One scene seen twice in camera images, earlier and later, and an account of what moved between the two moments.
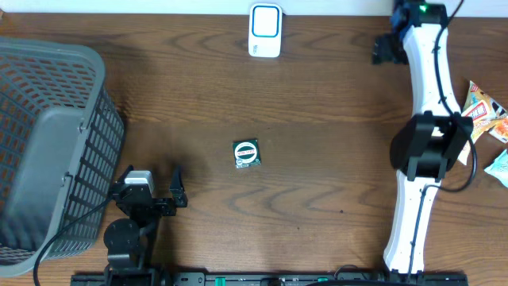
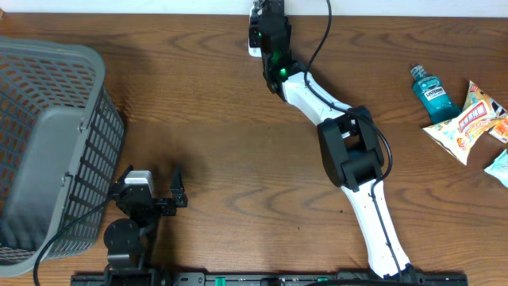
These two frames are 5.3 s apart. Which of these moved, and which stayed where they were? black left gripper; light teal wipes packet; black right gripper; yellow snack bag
Moved: black right gripper
Stayed: black left gripper; light teal wipes packet; yellow snack bag
